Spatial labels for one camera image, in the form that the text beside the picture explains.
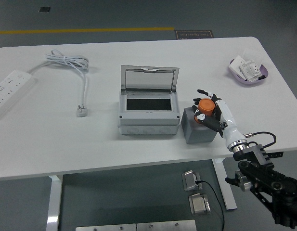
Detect dark floor sign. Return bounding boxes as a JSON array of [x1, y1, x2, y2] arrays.
[[174, 30, 215, 40]]

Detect metal base plate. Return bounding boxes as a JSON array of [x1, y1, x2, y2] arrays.
[[75, 223, 137, 231], [136, 219, 197, 231]]

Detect white wall socket plate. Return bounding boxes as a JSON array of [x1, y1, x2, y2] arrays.
[[239, 60, 263, 81]]

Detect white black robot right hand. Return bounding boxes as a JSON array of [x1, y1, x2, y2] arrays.
[[192, 89, 246, 148]]

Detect orange cylindrical battery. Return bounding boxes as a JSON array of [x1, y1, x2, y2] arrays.
[[194, 98, 216, 125]]

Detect thin black floor cable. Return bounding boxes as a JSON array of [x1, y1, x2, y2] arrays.
[[196, 180, 226, 231]]

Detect grey junction box clear lid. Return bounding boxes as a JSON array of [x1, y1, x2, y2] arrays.
[[117, 64, 181, 137]]

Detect grey cube holder block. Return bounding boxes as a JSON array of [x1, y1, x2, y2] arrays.
[[181, 107, 218, 145]]

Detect white table leg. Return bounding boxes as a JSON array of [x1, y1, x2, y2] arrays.
[[46, 175, 64, 231], [212, 158, 238, 212]]

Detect purple plastic tray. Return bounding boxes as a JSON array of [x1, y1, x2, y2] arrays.
[[229, 57, 271, 87]]

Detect clear plastic bag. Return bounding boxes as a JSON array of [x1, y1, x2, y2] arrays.
[[242, 49, 266, 68]]

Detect white power cord with plug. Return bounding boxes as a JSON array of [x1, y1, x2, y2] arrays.
[[26, 49, 90, 118]]

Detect metal floor pedal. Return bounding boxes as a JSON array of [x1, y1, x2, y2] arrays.
[[181, 170, 203, 192], [188, 192, 211, 215]]

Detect white power strip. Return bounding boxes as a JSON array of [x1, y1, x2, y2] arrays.
[[0, 69, 36, 121]]

